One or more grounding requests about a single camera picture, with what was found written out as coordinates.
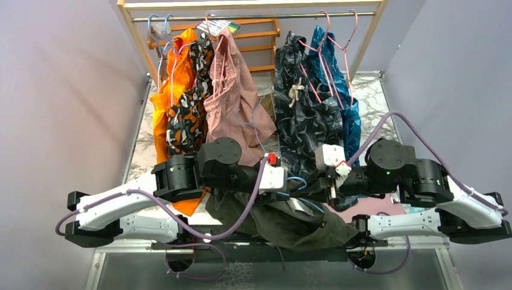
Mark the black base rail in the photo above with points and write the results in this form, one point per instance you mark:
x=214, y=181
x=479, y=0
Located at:
x=242, y=247

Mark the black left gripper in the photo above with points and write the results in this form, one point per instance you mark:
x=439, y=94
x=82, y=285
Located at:
x=266, y=197

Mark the metal hanging rod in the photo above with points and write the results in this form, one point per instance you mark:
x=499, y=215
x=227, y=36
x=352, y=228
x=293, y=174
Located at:
x=251, y=17

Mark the dusty pink shorts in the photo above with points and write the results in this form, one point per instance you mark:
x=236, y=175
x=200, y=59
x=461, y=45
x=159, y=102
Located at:
x=235, y=89

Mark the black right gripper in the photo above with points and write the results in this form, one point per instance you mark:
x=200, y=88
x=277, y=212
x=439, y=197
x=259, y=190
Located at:
x=328, y=191

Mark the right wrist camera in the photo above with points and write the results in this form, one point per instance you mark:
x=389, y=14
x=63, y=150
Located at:
x=332, y=156

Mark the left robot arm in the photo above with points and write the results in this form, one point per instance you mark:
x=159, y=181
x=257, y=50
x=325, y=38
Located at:
x=251, y=200

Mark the pink mat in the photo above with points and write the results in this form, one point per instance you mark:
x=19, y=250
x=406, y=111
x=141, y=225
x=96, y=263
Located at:
x=371, y=206

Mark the olive green shorts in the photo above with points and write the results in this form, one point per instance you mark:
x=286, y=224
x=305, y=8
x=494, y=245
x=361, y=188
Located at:
x=278, y=223

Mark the orange black camo shorts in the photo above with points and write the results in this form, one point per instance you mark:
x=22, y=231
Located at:
x=187, y=126

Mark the colourful marker box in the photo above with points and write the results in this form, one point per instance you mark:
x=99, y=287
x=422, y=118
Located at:
x=215, y=27

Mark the black shark print shorts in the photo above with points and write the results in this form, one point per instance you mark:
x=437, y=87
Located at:
x=307, y=117

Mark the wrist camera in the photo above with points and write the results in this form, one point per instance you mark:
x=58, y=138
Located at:
x=332, y=156
x=274, y=177

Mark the blue hanger on orange shorts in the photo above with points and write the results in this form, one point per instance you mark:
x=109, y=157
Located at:
x=161, y=37

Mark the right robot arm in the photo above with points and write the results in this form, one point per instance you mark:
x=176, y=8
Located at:
x=448, y=209

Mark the wooden ladder shelf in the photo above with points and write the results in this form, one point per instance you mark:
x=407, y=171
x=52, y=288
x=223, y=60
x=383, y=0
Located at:
x=256, y=39

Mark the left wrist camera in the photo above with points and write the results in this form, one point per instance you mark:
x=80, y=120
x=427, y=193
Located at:
x=274, y=177

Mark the blue shark print shorts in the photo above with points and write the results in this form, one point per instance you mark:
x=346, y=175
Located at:
x=351, y=123

